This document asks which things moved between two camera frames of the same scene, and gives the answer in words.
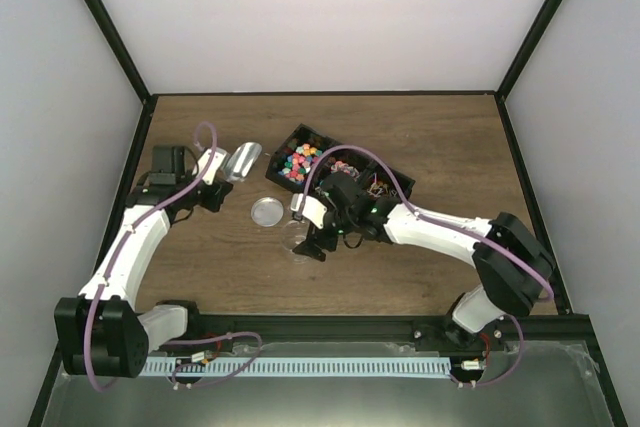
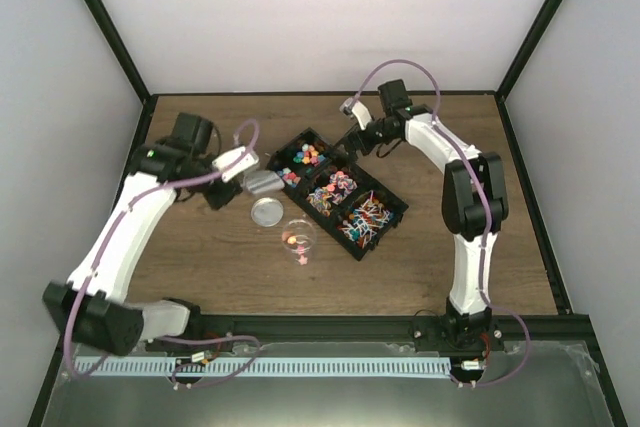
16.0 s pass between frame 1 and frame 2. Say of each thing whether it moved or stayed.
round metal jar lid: stayed
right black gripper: moved
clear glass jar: stayed
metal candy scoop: moved
